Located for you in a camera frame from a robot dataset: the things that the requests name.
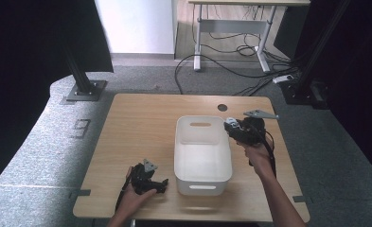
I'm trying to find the black metal stand with baseplate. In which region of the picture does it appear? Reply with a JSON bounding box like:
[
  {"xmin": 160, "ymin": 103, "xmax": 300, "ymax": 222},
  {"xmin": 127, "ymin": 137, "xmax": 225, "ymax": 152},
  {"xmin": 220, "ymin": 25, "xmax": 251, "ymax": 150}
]
[{"xmin": 60, "ymin": 46, "xmax": 109, "ymax": 103}]

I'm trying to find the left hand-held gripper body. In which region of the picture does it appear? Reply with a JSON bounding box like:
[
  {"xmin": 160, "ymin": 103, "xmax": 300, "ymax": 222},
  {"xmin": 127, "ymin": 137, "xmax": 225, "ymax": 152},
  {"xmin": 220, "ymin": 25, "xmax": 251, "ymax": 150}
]
[{"xmin": 129, "ymin": 158, "xmax": 165, "ymax": 196}]

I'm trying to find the white plastic storage bin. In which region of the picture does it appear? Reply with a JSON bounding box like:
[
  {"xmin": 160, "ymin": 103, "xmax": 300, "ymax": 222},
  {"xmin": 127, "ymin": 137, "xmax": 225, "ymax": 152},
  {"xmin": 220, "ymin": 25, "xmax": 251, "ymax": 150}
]
[{"xmin": 173, "ymin": 114, "xmax": 234, "ymax": 197}]

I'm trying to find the person's right hand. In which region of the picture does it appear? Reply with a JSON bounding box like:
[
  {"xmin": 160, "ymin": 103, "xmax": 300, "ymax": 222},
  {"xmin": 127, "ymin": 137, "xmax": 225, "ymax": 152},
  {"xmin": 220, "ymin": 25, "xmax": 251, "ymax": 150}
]
[{"xmin": 243, "ymin": 139, "xmax": 275, "ymax": 178}]

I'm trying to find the person's left hand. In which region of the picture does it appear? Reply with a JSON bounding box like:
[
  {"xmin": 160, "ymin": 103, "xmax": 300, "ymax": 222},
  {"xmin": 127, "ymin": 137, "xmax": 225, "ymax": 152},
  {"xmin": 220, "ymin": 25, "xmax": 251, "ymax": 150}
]
[{"xmin": 115, "ymin": 166, "xmax": 159, "ymax": 219}]

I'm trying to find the long black floor cable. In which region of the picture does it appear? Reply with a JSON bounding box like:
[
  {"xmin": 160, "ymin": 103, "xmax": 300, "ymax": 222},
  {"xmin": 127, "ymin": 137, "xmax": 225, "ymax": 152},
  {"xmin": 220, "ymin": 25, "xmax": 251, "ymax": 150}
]
[{"xmin": 173, "ymin": 53, "xmax": 289, "ymax": 96}]

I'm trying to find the white power strip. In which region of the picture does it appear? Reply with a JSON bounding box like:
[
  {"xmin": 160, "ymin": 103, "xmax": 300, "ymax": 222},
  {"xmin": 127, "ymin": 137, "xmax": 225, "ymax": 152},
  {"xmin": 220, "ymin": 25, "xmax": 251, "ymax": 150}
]
[{"xmin": 272, "ymin": 74, "xmax": 294, "ymax": 85}]

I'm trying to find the hand-held gripper black cable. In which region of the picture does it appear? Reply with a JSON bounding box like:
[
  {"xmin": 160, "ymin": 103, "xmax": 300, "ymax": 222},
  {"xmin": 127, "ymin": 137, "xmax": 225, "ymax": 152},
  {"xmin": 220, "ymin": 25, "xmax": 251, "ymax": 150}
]
[
  {"xmin": 114, "ymin": 175, "xmax": 134, "ymax": 214},
  {"xmin": 248, "ymin": 120, "xmax": 278, "ymax": 179}
]

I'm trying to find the right hand-held gripper black cable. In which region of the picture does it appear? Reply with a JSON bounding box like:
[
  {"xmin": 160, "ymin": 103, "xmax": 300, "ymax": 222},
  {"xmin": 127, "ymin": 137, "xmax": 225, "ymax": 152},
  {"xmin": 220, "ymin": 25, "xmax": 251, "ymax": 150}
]
[{"xmin": 248, "ymin": 120, "xmax": 278, "ymax": 179}]

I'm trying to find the white-legged desk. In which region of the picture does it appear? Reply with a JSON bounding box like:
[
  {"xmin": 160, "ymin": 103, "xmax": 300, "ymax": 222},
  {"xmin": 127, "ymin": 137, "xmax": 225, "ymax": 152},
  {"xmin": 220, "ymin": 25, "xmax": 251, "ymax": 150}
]
[{"xmin": 186, "ymin": 0, "xmax": 311, "ymax": 74}]

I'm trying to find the grey floor outlet plate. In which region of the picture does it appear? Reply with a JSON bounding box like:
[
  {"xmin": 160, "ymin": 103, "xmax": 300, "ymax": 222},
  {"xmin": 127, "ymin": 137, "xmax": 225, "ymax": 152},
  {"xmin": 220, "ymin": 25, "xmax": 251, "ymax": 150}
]
[{"xmin": 73, "ymin": 118, "xmax": 92, "ymax": 139}]

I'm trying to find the black metal stand with dark base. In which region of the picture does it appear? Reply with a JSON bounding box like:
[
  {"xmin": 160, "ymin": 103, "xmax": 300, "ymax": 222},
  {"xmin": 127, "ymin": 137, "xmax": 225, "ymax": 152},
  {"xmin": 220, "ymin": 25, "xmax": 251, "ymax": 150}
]
[{"xmin": 281, "ymin": 0, "xmax": 353, "ymax": 110}]

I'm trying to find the black curtain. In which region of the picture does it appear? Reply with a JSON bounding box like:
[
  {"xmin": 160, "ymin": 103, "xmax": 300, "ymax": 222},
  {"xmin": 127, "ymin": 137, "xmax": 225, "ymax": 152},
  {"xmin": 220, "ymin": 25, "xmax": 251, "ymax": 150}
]
[
  {"xmin": 0, "ymin": 0, "xmax": 115, "ymax": 194},
  {"xmin": 273, "ymin": 0, "xmax": 372, "ymax": 179}
]

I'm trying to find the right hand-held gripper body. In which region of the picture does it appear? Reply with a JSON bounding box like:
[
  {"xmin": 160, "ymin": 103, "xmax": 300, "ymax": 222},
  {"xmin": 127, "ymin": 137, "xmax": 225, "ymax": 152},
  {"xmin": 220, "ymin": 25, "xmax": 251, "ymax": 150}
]
[{"xmin": 232, "ymin": 109, "xmax": 280, "ymax": 148}]

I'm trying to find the tangle of black cables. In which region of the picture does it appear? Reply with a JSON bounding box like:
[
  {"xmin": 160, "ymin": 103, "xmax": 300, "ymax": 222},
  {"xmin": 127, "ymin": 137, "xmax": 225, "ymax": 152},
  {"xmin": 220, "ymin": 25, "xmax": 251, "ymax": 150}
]
[{"xmin": 202, "ymin": 31, "xmax": 303, "ymax": 96}]

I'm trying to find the white panel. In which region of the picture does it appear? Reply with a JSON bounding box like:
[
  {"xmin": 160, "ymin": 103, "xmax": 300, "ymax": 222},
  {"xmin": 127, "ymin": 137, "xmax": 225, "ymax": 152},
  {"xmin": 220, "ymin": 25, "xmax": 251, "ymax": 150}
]
[{"xmin": 94, "ymin": 0, "xmax": 176, "ymax": 55}]

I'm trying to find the left hand-held gripper black cable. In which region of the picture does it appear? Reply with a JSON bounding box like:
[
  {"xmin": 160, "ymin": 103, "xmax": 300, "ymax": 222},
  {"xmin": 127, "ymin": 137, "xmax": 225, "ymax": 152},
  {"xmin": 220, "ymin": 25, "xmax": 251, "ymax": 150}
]
[{"xmin": 114, "ymin": 175, "xmax": 134, "ymax": 214}]

